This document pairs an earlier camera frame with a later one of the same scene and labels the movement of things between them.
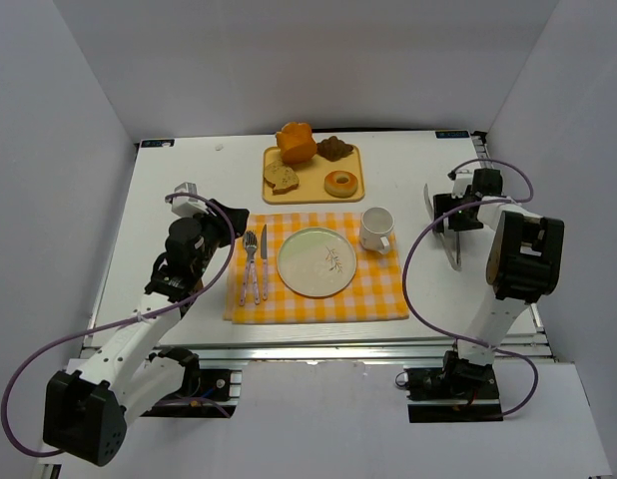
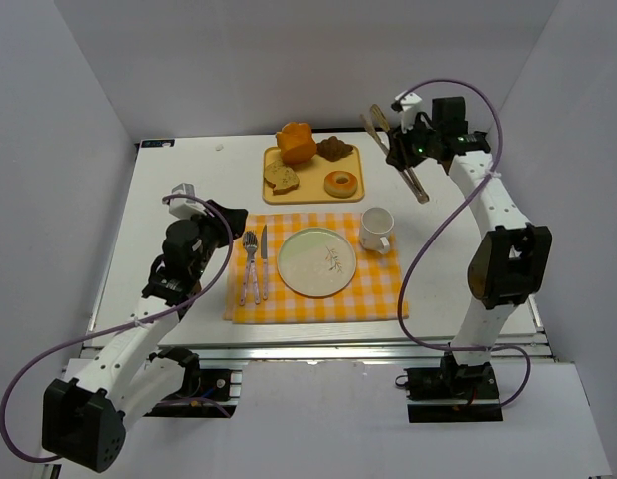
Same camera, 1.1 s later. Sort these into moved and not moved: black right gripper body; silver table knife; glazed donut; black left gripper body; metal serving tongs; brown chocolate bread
Moved: black right gripper body; metal serving tongs
Not moved: glazed donut; brown chocolate bread; silver table knife; black left gripper body
